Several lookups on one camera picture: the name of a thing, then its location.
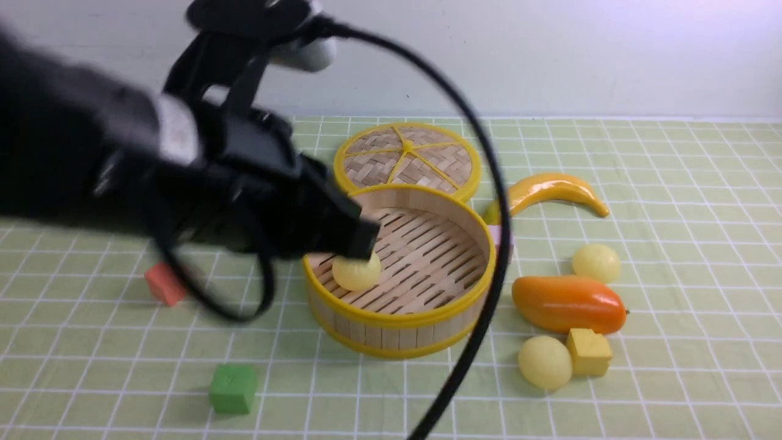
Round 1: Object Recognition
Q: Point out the bamboo steamer tray yellow rim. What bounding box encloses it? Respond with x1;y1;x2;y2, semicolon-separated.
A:
302;185;497;359

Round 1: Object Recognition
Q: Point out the pink cube block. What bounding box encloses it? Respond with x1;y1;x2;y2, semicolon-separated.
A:
487;225;514;264

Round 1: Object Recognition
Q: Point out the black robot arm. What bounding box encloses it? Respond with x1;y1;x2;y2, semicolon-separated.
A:
2;30;380;259

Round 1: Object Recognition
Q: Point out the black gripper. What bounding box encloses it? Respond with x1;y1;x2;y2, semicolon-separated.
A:
156;101;380;261

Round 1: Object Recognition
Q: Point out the black cable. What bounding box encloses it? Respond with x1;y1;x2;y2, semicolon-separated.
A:
147;18;511;440

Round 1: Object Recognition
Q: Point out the red cube block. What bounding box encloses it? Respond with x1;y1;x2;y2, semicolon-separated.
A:
144;262;187;307

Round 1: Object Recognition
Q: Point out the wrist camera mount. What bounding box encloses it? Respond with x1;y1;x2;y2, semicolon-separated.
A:
164;1;336;116

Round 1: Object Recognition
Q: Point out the pale yellow bun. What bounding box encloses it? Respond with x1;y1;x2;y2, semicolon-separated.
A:
571;243;622;284
517;335;573;392
331;252;382;292

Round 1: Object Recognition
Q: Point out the green cube block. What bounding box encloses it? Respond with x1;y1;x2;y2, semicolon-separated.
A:
208;363;258;415

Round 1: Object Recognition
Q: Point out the yellow toy banana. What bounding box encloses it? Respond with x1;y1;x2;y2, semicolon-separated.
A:
506;173;610;218

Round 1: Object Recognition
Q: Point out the green checkered tablecloth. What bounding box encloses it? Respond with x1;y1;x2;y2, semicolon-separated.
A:
1;119;781;439

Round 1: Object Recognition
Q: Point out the yellow cube block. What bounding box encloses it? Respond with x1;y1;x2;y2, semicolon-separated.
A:
565;328;613;376

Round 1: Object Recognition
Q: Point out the orange toy mango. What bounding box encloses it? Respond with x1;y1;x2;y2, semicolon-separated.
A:
511;275;629;334

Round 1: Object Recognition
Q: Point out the woven bamboo steamer lid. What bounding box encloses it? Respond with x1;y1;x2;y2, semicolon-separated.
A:
333;122;481;202

